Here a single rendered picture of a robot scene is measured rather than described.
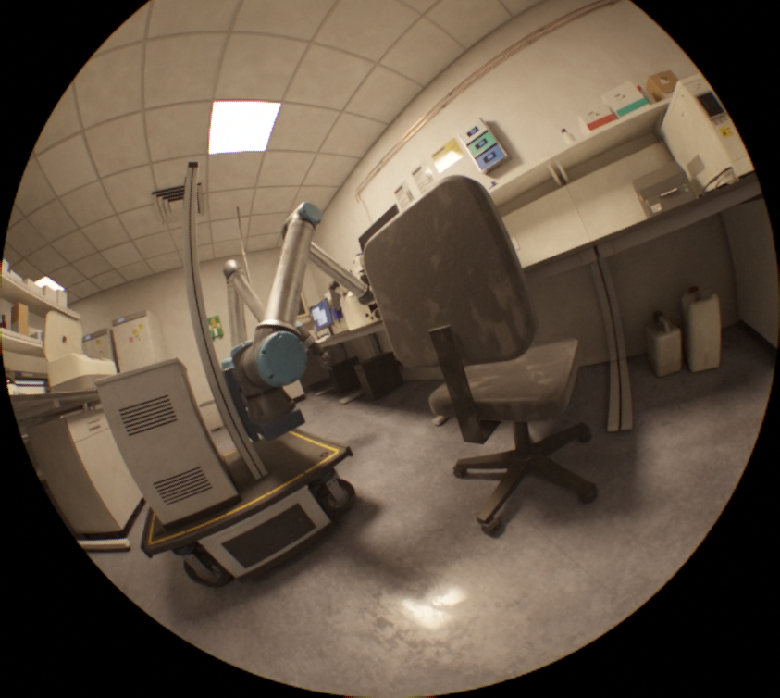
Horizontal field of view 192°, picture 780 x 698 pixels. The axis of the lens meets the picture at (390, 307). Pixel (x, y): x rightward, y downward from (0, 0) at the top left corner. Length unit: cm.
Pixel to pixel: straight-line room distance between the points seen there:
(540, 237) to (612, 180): 63
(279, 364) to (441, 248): 49
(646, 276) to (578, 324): 56
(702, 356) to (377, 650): 156
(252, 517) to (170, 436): 35
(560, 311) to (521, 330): 125
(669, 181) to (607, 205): 49
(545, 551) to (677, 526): 40
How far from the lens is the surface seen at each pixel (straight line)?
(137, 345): 378
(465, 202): 43
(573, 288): 161
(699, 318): 138
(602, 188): 163
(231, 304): 152
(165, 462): 89
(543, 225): 162
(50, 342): 253
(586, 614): 76
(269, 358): 64
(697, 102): 130
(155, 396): 86
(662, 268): 167
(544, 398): 53
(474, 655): 75
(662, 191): 134
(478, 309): 44
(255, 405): 85
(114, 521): 195
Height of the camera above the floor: 74
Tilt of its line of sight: 3 degrees up
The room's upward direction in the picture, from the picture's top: 19 degrees counter-clockwise
